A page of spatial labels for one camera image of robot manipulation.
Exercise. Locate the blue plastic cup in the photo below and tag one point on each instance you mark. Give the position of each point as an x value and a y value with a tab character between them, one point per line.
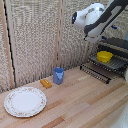
58	76

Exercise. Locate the ridged metal drain tray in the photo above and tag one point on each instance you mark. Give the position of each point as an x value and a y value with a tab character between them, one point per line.
116	64

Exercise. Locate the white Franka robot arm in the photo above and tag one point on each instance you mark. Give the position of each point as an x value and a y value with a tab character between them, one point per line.
100	18

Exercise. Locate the white plate with patterned rim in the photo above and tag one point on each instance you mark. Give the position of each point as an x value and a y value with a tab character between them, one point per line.
25	102

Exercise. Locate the wooden screen post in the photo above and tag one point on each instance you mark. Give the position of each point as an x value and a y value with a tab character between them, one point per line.
60	33
7	43

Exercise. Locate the orange rectangular block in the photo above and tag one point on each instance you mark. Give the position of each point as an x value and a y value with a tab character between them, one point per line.
46	83

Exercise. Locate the yellow plastic bowl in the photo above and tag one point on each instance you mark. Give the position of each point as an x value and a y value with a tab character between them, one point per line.
104	56

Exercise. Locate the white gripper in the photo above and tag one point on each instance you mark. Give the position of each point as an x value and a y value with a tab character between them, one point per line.
92	37

